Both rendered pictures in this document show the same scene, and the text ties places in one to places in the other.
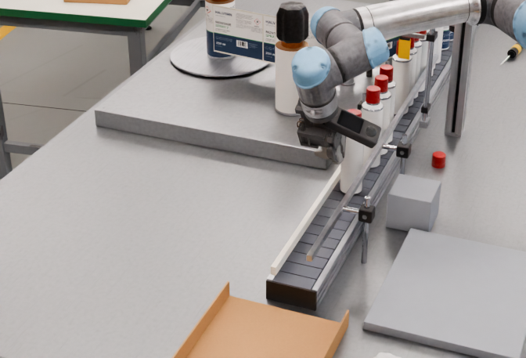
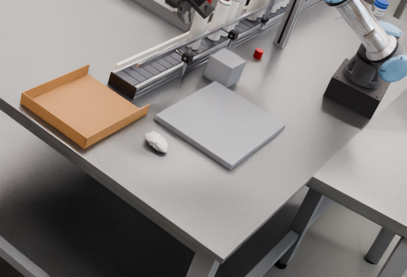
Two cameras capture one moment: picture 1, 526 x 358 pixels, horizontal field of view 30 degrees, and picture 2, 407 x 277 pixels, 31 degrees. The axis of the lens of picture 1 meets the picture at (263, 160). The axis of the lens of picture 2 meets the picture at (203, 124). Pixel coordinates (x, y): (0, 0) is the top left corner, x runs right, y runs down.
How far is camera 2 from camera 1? 55 cm
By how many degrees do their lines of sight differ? 4
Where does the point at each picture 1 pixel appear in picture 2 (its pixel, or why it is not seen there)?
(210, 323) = (67, 82)
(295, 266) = (132, 71)
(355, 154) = (200, 24)
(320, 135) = (176, 0)
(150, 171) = not seen: outside the picture
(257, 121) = not seen: outside the picture
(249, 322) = (90, 90)
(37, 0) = not seen: outside the picture
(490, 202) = (274, 87)
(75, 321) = not seen: outside the picture
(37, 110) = not seen: outside the picture
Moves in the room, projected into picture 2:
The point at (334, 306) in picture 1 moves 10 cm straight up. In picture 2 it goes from (145, 102) to (152, 77)
